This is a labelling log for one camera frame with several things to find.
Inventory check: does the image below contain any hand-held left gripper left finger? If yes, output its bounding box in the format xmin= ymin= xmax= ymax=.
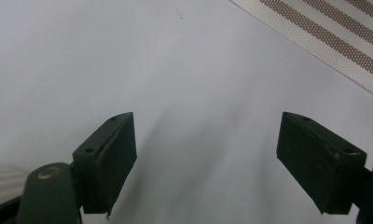
xmin=71 ymin=111 xmax=138 ymax=217

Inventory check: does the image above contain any brown striped woven mat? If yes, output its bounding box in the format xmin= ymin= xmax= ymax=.
xmin=228 ymin=0 xmax=373 ymax=103

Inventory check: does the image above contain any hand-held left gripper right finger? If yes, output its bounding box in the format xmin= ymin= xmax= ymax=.
xmin=275 ymin=111 xmax=368 ymax=216

